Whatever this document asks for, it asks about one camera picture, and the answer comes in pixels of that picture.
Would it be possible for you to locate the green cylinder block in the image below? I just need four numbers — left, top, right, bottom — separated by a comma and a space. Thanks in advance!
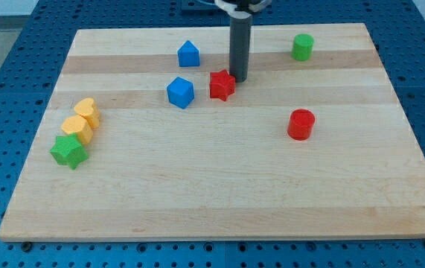
291, 33, 314, 61

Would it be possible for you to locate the red star block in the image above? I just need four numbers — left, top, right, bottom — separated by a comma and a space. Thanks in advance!
209, 69, 235, 101

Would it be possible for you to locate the blue cube block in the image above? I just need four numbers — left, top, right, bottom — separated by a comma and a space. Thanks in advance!
167, 77, 194, 109

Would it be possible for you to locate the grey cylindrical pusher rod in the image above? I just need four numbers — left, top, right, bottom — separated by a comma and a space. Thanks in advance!
229, 11, 252, 83

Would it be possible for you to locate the yellow hexagon block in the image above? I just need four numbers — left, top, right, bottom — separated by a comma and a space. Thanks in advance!
60, 115, 93, 144

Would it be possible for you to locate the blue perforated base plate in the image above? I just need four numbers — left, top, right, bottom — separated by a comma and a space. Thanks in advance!
0, 0, 425, 267

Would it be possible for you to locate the blue triangle block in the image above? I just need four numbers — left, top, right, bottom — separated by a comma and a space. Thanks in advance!
177, 40, 200, 67

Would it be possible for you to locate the red cylinder block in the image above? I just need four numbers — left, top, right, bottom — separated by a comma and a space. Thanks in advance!
287, 109, 316, 141

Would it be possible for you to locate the white tool mount ring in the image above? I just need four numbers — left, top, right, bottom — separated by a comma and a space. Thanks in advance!
214, 0, 272, 13

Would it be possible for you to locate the green star block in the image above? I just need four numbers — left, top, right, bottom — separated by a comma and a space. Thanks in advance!
50, 134, 89, 170

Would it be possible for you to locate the wooden board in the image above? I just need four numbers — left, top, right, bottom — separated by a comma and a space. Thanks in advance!
0, 23, 425, 242

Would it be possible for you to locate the yellow heart block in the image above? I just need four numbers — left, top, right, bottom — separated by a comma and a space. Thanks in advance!
74, 98, 100, 129

